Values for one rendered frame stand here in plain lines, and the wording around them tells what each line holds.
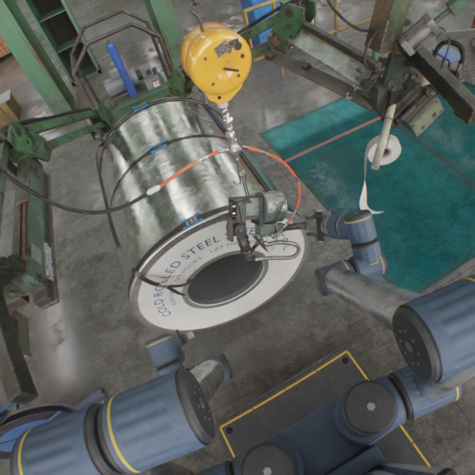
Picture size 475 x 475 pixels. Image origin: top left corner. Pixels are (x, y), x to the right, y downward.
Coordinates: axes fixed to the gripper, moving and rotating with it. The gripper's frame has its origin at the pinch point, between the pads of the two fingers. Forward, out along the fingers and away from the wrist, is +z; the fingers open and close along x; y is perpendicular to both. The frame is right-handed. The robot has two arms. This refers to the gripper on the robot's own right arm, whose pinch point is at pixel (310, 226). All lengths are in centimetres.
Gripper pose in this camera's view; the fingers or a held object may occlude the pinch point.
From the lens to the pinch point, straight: 160.9
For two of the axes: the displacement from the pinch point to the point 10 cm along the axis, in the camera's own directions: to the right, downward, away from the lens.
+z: -3.8, -0.3, 9.3
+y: -9.2, 1.1, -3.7
